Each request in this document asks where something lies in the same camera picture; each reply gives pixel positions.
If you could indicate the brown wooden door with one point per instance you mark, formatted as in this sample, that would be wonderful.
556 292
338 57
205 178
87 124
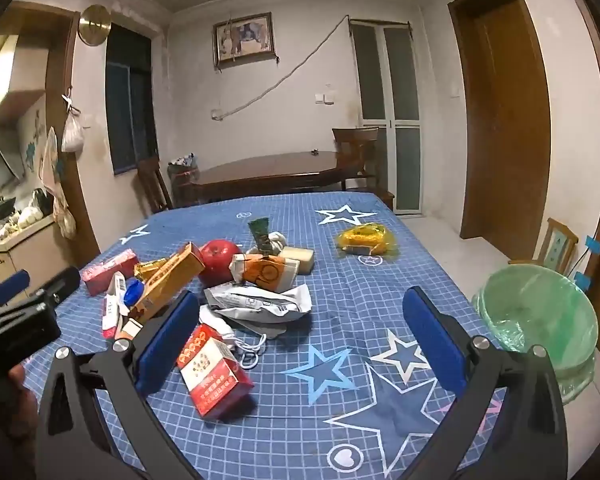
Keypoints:
505 125

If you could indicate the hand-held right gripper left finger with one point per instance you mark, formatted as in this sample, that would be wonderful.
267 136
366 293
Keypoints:
167 340

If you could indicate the white hanging plastic bag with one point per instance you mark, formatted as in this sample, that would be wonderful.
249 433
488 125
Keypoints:
72 132

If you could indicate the green snack packet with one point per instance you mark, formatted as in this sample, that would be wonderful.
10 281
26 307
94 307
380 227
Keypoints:
260 232

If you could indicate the beige soap bar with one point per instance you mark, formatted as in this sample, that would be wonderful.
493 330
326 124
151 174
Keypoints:
298 258

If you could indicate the blue plastic cap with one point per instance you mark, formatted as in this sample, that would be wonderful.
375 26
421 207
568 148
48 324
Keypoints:
132 291

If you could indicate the kitchen counter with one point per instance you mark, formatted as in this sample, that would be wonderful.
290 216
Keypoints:
10 257

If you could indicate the orange white snack packet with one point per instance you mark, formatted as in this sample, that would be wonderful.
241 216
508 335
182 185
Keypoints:
262 272

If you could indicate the white face mask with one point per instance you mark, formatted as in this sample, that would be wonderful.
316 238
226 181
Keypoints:
230 332

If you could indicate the orange yellow carton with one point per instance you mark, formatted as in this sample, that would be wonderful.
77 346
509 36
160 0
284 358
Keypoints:
172 275

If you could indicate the dark storage basket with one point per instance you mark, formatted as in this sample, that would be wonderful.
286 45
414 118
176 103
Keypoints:
182 167

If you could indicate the black wok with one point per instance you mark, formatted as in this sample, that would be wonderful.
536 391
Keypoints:
0 210

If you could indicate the pink box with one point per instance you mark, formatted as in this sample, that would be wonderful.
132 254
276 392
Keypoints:
105 272

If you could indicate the dark wooden dining table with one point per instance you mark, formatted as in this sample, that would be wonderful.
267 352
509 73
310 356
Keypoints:
270 172

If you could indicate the red apple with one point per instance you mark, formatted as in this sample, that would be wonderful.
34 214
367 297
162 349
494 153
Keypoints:
220 262

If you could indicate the green-lined trash bin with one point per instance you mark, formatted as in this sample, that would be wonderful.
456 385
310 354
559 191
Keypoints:
540 320

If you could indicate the range hood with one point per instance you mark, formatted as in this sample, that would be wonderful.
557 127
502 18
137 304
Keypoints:
2 157

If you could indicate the curtain rod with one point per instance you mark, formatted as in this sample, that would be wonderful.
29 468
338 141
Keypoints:
380 22

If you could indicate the gold round wall clock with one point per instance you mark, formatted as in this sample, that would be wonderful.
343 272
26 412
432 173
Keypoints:
94 25

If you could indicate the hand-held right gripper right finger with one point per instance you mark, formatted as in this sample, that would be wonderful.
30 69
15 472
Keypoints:
435 340

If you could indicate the gold foil wrapper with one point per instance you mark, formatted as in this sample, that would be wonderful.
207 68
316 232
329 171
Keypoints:
147 266

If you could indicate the blue tape strip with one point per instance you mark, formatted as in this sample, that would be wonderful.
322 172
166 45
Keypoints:
592 245
582 280

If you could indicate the yellow wrapped mooncake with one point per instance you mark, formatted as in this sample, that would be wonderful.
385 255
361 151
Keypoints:
367 237

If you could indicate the small white orange packet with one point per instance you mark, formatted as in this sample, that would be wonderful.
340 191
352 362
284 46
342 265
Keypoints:
130 331

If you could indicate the black kettle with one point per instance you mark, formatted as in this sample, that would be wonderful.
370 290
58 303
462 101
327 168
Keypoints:
42 201

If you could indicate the red white cigarette box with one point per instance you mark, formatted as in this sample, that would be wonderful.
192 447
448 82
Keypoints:
215 375

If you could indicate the person's left hand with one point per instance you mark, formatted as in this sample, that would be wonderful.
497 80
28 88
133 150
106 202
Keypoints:
17 380

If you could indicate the red white toothpaste tube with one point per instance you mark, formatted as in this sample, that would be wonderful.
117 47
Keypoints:
111 310

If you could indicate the white grey foil packet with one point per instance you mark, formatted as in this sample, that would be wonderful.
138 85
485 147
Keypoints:
260 302

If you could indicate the wall socket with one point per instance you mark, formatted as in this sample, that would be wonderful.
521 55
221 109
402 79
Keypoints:
215 113

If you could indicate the white light switch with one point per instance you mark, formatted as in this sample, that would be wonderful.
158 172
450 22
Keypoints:
324 96

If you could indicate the hanging cloth bag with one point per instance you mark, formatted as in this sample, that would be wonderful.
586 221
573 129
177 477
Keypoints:
50 157

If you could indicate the framed wall picture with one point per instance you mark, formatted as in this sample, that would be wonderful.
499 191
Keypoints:
243 37

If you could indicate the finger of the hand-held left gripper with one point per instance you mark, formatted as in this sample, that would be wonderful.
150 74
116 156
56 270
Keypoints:
10 285
60 282

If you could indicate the small yellow wooden chair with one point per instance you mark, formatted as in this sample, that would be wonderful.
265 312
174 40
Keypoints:
555 245

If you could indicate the white glass double door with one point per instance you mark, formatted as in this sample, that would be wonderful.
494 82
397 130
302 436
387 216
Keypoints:
387 115

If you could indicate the hanging mesh bag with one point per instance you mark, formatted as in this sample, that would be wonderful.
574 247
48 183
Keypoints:
65 212

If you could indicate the blue star-print tablecloth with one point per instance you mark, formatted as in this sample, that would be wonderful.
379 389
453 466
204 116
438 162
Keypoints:
330 310

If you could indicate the wooden doorway frame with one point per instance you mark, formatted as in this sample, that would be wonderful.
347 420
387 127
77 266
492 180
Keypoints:
60 85

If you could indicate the dark wooden chair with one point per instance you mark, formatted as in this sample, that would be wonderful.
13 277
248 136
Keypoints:
152 185
355 147

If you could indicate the dark window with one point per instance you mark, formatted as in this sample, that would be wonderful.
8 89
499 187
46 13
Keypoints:
130 105

